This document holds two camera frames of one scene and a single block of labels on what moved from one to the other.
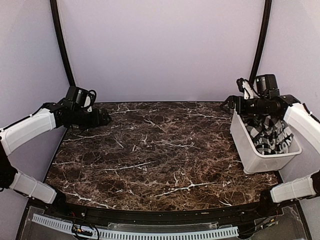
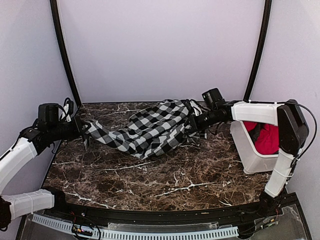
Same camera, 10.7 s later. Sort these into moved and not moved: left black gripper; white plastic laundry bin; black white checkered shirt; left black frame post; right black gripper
Moved: black white checkered shirt; left black gripper; right black gripper
Not moved: white plastic laundry bin; left black frame post
